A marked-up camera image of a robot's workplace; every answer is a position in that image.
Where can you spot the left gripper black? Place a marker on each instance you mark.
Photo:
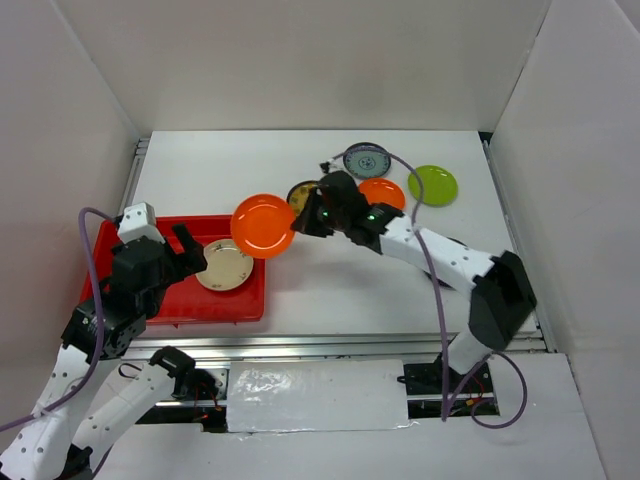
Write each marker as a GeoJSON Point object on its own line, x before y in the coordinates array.
{"type": "Point", "coordinates": [193, 259]}

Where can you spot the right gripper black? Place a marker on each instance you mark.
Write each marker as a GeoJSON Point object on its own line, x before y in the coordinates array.
{"type": "Point", "coordinates": [305, 221]}

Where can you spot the orange plate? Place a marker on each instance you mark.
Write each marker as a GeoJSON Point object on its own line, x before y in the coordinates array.
{"type": "Point", "coordinates": [261, 226]}
{"type": "Point", "coordinates": [382, 190]}

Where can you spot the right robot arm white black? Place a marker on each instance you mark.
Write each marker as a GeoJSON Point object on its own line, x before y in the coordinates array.
{"type": "Point", "coordinates": [497, 287]}

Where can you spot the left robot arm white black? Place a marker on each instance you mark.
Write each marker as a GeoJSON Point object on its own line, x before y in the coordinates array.
{"type": "Point", "coordinates": [61, 436]}

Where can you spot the red plastic bin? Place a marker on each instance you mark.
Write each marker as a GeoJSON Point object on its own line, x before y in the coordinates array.
{"type": "Point", "coordinates": [187, 301]}

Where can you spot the yellow patterned plate dark rim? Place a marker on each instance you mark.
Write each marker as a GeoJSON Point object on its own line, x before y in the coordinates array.
{"type": "Point", "coordinates": [298, 195]}

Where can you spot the blue patterned plate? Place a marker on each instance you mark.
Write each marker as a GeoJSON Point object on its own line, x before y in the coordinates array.
{"type": "Point", "coordinates": [366, 160]}

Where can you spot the green plate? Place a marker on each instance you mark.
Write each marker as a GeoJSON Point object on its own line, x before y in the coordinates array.
{"type": "Point", "coordinates": [433, 185]}

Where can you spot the white foam cover board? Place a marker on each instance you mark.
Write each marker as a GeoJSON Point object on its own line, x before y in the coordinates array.
{"type": "Point", "coordinates": [324, 396]}

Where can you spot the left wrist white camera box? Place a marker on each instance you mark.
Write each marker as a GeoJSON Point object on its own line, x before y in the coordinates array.
{"type": "Point", "coordinates": [138, 221]}

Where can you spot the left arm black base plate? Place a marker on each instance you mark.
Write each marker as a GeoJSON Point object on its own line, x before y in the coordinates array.
{"type": "Point", "coordinates": [197, 384]}

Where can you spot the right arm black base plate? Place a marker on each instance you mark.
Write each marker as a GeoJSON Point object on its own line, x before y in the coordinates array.
{"type": "Point", "coordinates": [424, 381]}

